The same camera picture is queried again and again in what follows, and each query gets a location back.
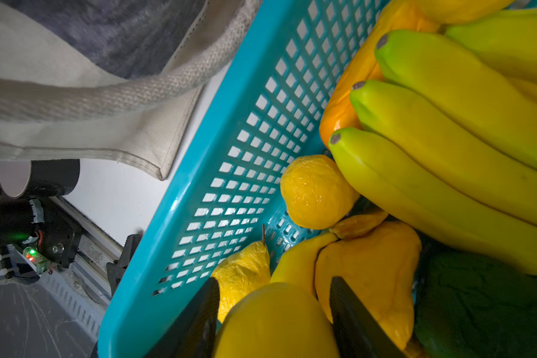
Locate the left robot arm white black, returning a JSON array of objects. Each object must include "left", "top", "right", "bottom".
[{"left": 0, "top": 198, "right": 45, "bottom": 246}]

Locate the banana bunch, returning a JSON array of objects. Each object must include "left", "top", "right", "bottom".
[
  {"left": 270, "top": 233, "right": 338, "bottom": 297},
  {"left": 328, "top": 7, "right": 537, "bottom": 278}
]

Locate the upper banana bunch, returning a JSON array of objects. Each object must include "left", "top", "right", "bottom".
[{"left": 328, "top": 7, "right": 537, "bottom": 278}]

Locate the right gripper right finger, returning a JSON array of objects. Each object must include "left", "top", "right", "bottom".
[{"left": 330, "top": 277, "right": 405, "bottom": 358}]

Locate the teal plastic basket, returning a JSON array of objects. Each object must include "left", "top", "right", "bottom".
[{"left": 97, "top": 0, "right": 537, "bottom": 358}]

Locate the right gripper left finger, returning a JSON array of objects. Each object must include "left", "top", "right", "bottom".
[{"left": 146, "top": 277, "right": 220, "bottom": 358}]

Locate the yellow lemon top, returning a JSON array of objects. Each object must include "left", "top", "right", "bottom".
[{"left": 413, "top": 0, "right": 513, "bottom": 24}]

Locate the lower banana bunch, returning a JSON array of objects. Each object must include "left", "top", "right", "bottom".
[{"left": 270, "top": 233, "right": 338, "bottom": 297}]

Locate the yellow lemon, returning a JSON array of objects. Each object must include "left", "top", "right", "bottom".
[
  {"left": 413, "top": 0, "right": 513, "bottom": 24},
  {"left": 280, "top": 155, "right": 360, "bottom": 231},
  {"left": 213, "top": 241, "right": 271, "bottom": 324}
]

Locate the orange fruit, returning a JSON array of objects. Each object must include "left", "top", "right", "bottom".
[{"left": 213, "top": 283, "right": 340, "bottom": 357}]

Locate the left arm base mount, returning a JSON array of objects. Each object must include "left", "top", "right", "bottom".
[{"left": 0, "top": 198, "right": 84, "bottom": 284}]

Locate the white canvas tote bag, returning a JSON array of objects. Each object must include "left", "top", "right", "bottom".
[{"left": 0, "top": 1, "right": 261, "bottom": 180}]

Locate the orange mango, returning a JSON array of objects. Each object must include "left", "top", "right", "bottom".
[{"left": 319, "top": 1, "right": 441, "bottom": 146}]

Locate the green avocado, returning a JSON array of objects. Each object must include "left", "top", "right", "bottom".
[{"left": 414, "top": 251, "right": 537, "bottom": 357}]

